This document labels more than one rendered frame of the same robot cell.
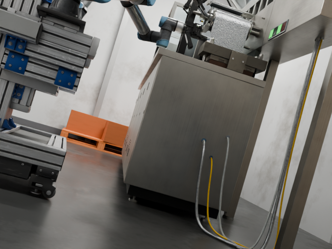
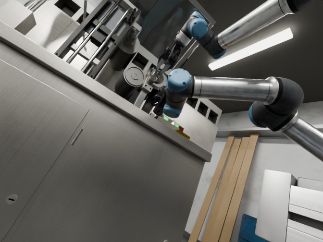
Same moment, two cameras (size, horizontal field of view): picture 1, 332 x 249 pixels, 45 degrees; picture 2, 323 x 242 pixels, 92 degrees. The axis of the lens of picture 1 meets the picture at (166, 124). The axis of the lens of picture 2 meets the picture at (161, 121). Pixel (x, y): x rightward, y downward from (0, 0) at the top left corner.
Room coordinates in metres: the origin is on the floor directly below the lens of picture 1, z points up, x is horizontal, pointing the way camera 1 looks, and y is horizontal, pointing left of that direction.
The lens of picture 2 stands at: (2.74, 0.73, 0.69)
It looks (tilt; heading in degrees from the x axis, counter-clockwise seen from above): 21 degrees up; 254
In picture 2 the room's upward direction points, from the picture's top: 24 degrees clockwise
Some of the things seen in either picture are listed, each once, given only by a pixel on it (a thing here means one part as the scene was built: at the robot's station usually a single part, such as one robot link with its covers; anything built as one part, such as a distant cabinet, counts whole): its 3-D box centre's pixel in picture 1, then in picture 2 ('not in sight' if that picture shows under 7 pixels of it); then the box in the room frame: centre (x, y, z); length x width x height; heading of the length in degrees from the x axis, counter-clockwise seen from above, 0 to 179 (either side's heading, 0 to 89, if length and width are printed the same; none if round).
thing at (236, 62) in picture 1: (236, 62); not in sight; (2.39, -0.30, 0.97); 0.10 x 0.03 x 0.11; 96
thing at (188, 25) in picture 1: (191, 30); (166, 94); (2.57, 0.01, 1.12); 0.12 x 0.08 x 0.09; 96
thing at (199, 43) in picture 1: (196, 46); (140, 98); (2.68, -0.05, 1.05); 0.06 x 0.05 x 0.31; 96
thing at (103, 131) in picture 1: (103, 134); not in sight; (5.55, 0.79, 0.20); 1.08 x 0.74 x 0.40; 104
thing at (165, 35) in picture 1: (161, 38); (175, 102); (2.56, 0.19, 1.01); 0.11 x 0.08 x 0.11; 65
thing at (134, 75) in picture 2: not in sight; (129, 83); (2.78, -0.20, 1.18); 0.26 x 0.12 x 0.12; 96
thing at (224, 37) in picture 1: (226, 42); (147, 105); (2.60, -0.22, 1.11); 0.23 x 0.01 x 0.18; 96
